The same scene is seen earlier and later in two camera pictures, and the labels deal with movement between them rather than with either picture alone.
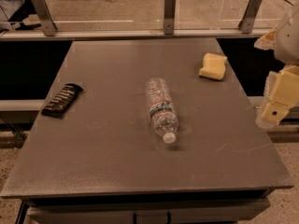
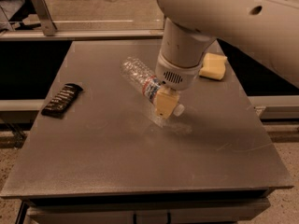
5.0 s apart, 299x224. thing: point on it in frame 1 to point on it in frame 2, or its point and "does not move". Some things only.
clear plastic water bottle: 162,109 to 146,80
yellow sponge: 214,66 does not move
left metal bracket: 44,13 does not move
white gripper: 289,42 to 175,74
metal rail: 135,34 does not move
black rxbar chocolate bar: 61,100 does not move
